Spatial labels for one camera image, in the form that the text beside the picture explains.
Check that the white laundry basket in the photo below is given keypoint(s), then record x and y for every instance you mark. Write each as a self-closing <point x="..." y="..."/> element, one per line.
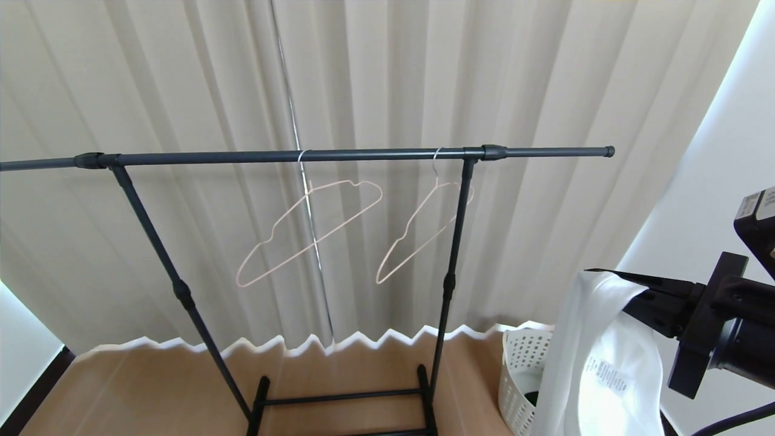
<point x="514" y="375"/>

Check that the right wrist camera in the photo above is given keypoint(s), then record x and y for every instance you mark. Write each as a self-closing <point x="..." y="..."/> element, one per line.
<point x="757" y="224"/>

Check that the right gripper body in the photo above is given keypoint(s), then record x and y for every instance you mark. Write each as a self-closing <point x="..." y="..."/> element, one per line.
<point x="705" y="327"/>

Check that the beige curtain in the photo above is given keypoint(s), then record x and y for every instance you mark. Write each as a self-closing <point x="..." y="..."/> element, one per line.
<point x="545" y="91"/>

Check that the white printed t-shirt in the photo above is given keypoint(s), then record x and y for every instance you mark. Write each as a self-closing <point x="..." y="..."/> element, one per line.
<point x="581" y="363"/>

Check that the pink clothes hanger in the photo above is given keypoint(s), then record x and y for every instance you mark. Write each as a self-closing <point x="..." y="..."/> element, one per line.
<point x="284" y="258"/>
<point x="424" y="242"/>

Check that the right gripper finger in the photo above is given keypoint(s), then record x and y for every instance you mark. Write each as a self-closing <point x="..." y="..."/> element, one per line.
<point x="666" y="316"/>
<point x="678" y="288"/>

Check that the black clothes rack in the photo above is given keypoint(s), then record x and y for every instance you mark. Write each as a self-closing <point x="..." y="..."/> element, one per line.
<point x="363" y="155"/>

